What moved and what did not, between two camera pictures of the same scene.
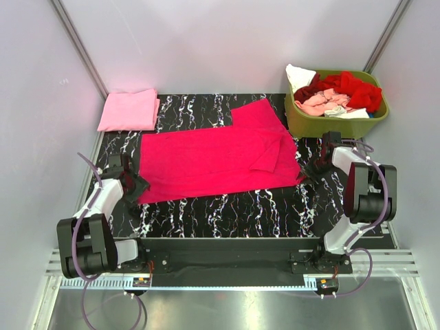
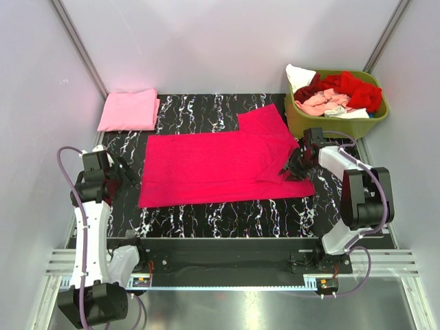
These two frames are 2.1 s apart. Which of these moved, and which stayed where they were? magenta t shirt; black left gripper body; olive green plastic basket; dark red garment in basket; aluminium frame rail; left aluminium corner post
Moved: black left gripper body; magenta t shirt
Stayed: dark red garment in basket; aluminium frame rail; left aluminium corner post; olive green plastic basket
